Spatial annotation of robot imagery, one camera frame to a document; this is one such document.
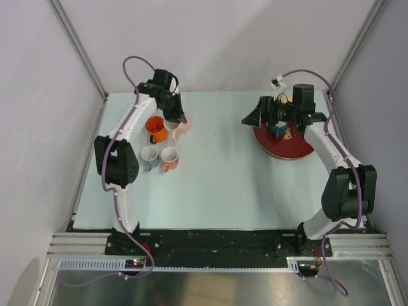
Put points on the aluminium rail bar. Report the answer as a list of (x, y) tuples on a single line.
[(361, 246)]

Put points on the orange mug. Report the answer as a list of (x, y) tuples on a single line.
[(156, 129)]

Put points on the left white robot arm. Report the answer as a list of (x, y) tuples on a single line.
[(116, 161)]

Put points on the grey mug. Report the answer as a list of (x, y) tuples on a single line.
[(150, 155)]

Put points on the left aluminium frame post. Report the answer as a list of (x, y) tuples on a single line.
[(73, 38)]

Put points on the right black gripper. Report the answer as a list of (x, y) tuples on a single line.
[(263, 113)]

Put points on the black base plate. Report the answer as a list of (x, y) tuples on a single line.
[(207, 248)]

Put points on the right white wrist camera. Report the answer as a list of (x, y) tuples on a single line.
[(279, 86)]

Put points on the red round tray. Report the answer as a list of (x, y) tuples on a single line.
[(288, 146)]

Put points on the blue mug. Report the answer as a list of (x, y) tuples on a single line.
[(277, 130)]

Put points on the aluminium frame post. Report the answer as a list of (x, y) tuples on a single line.
[(73, 38), (363, 33)]

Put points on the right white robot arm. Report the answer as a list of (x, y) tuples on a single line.
[(349, 192)]

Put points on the pale pink cup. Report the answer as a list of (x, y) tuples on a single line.
[(177, 130)]

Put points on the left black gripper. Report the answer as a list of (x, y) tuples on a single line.
[(178, 115)]

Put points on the pink mug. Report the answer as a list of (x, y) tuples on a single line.
[(170, 159)]

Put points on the right aluminium frame post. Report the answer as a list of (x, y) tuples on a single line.
[(363, 33)]

